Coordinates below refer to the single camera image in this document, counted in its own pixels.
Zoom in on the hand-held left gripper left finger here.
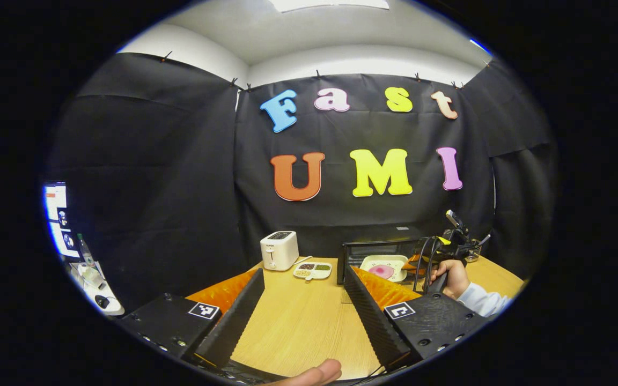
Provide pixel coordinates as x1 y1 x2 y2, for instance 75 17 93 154
117 268 265 370

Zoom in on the white toaster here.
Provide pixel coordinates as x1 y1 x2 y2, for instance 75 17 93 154
260 231 299 271

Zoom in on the large ceiling light panel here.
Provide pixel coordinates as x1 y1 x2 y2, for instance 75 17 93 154
269 0 390 12

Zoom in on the white food plate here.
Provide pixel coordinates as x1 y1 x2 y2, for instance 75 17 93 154
359 255 409 283

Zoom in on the black backdrop cloth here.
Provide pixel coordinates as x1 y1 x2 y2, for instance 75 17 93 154
46 52 559 311

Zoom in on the clear plastic water bottle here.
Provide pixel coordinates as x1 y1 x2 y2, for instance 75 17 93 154
77 233 97 269

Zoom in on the white side desk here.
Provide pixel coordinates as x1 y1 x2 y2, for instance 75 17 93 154
68 260 126 317

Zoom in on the white divided dish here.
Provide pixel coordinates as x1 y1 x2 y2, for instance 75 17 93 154
293 261 333 281

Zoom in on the computer monitor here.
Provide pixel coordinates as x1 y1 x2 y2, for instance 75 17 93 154
43 182 82 259

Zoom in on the black electric oven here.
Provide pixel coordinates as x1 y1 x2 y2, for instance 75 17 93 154
337 225 452 286

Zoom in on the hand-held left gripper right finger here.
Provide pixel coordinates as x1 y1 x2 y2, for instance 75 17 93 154
344 265 489 372

